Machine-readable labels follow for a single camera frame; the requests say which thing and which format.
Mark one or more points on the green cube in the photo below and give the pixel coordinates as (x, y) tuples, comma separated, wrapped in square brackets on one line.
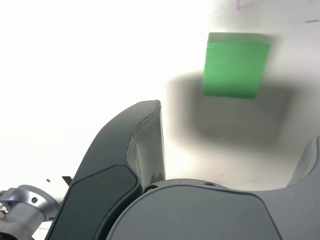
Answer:
[(232, 70)]

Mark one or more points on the black tape strip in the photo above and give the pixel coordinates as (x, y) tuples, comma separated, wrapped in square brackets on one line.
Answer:
[(68, 180)]

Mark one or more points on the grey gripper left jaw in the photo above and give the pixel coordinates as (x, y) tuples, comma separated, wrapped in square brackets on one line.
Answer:
[(105, 162)]

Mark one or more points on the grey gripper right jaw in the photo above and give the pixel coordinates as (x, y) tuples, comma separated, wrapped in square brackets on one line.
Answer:
[(200, 215)]

